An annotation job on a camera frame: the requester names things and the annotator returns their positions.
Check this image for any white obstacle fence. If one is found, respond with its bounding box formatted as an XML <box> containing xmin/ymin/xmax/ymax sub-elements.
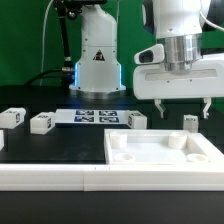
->
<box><xmin>0</xmin><ymin>161</ymin><xmax>224</xmax><ymax>191</ymax></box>

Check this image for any white marker base plate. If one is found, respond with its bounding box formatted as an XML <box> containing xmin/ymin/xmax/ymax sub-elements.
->
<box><xmin>56</xmin><ymin>109</ymin><xmax>127</xmax><ymax>124</ymax></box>

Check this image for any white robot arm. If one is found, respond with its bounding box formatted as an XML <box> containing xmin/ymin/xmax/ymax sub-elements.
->
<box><xmin>70</xmin><ymin>0</ymin><xmax>224</xmax><ymax>107</ymax></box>

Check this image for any black cable bundle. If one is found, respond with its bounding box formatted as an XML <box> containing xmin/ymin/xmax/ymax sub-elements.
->
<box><xmin>23</xmin><ymin>68</ymin><xmax>75</xmax><ymax>87</ymax></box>

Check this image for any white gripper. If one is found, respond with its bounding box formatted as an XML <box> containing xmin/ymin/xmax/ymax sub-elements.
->
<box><xmin>133</xmin><ymin>44</ymin><xmax>224</xmax><ymax>119</ymax></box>

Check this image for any white square table top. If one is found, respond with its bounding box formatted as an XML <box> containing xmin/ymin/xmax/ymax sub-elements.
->
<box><xmin>104</xmin><ymin>129</ymin><xmax>224</xmax><ymax>165</ymax></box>

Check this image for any white cable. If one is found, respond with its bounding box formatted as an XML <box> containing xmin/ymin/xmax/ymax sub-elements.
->
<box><xmin>39</xmin><ymin>0</ymin><xmax>55</xmax><ymax>87</ymax></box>

